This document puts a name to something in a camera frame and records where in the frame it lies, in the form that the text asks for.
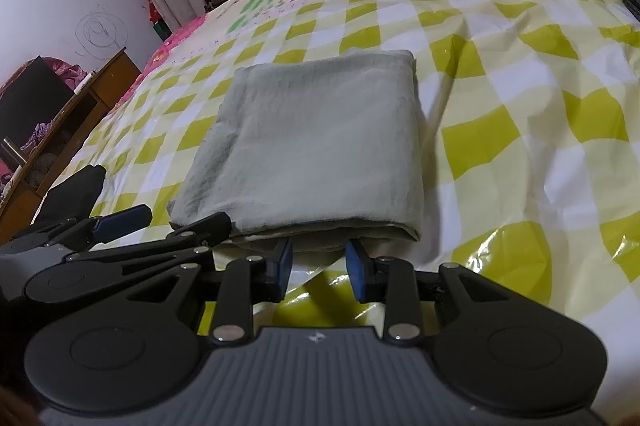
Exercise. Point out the pink patterned cloth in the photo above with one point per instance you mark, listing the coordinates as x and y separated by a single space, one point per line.
70 73

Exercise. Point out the purple cloth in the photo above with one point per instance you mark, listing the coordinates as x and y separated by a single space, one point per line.
42 133

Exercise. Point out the metal cup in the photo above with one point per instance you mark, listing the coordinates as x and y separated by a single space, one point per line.
10 151

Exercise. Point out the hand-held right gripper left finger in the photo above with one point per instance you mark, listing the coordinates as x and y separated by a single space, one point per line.
282 268

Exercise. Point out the grey-green pants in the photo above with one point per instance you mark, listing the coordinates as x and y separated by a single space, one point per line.
320 141

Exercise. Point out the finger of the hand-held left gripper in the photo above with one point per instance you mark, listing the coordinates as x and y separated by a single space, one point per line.
117 226
200 231

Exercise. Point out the black cloth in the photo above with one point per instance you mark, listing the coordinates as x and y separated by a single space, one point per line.
75 193

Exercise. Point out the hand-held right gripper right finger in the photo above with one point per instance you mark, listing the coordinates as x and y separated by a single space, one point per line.
356 271

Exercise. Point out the wooden bedside cabinet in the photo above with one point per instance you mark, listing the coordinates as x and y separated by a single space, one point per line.
115 76

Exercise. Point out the black television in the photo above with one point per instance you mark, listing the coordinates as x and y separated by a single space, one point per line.
30 101

